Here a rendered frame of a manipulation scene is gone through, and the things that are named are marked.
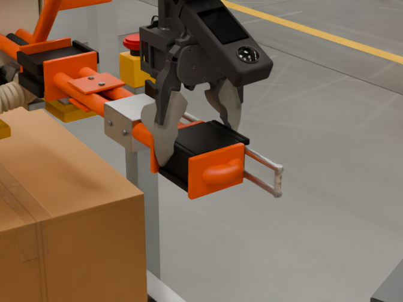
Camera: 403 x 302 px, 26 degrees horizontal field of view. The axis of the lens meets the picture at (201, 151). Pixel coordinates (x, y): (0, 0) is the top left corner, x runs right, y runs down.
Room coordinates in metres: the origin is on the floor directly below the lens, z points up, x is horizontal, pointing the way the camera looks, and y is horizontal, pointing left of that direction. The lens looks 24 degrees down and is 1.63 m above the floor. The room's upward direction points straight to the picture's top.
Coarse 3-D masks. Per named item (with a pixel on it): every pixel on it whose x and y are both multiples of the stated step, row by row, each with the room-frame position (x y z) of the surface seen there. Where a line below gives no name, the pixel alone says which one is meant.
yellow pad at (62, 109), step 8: (48, 104) 1.34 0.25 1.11; (56, 104) 1.33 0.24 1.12; (64, 104) 1.32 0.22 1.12; (72, 104) 1.33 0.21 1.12; (56, 112) 1.32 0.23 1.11; (64, 112) 1.30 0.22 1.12; (72, 112) 1.31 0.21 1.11; (80, 112) 1.31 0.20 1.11; (88, 112) 1.32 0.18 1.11; (64, 120) 1.30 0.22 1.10; (72, 120) 1.30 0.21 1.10
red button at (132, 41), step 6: (132, 36) 1.98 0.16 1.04; (138, 36) 1.98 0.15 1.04; (126, 42) 1.95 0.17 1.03; (132, 42) 1.94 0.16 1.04; (138, 42) 1.94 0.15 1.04; (132, 48) 1.93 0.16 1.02; (138, 48) 1.93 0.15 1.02; (132, 54) 1.95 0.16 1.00; (138, 54) 1.95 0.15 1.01; (144, 54) 1.95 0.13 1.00
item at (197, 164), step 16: (192, 128) 0.94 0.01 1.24; (208, 128) 0.94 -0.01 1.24; (176, 144) 0.90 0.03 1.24; (192, 144) 0.90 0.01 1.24; (208, 144) 0.90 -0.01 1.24; (224, 144) 0.90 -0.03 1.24; (240, 144) 0.90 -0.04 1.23; (176, 160) 0.90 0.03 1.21; (192, 160) 0.86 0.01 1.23; (208, 160) 0.87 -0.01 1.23; (224, 160) 0.88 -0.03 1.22; (176, 176) 0.90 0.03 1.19; (192, 176) 0.86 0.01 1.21; (240, 176) 0.90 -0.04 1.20; (192, 192) 0.86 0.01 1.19; (208, 192) 0.87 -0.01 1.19
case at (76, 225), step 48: (0, 144) 1.55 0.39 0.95; (48, 144) 1.55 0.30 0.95; (0, 192) 1.35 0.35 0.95; (48, 192) 1.35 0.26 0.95; (96, 192) 1.35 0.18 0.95; (0, 240) 1.21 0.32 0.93; (48, 240) 1.25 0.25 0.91; (96, 240) 1.29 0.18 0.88; (144, 240) 1.34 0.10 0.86; (0, 288) 1.20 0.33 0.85; (48, 288) 1.25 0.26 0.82; (96, 288) 1.29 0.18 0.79; (144, 288) 1.34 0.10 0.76
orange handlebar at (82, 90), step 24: (72, 0) 1.53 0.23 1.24; (96, 0) 1.56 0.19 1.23; (0, 48) 1.29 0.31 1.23; (96, 72) 1.16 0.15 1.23; (72, 96) 1.11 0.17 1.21; (96, 96) 1.07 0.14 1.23; (120, 96) 1.08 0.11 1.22; (144, 144) 0.97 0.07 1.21; (216, 168) 0.87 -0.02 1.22; (240, 168) 0.88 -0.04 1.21
